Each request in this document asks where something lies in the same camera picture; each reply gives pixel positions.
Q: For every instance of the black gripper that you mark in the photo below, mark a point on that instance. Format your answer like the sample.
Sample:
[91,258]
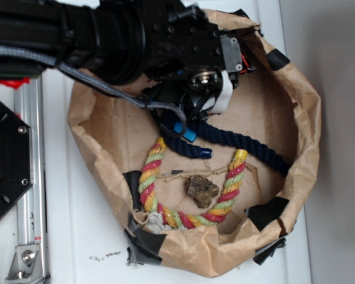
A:
[195,63]

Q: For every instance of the blue rectangular block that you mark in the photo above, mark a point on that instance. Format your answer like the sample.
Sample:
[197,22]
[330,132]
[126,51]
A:
[189,134]

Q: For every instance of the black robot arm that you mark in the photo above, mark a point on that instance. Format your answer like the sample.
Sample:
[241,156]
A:
[119,41]

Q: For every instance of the brown rock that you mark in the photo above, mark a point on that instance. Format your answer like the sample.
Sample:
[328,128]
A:
[201,190]

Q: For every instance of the brown paper bag bin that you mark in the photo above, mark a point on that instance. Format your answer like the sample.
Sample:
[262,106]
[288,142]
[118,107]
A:
[275,105]

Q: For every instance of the white tray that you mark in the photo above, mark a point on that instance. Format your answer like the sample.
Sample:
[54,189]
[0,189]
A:
[86,242]

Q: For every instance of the aluminium extrusion rail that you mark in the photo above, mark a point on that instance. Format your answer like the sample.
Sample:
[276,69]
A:
[31,208]

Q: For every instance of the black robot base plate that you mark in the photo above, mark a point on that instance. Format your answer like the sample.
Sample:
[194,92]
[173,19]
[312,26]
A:
[15,162]

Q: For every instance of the metal corner bracket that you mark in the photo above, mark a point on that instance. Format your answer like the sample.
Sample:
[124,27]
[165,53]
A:
[26,266]

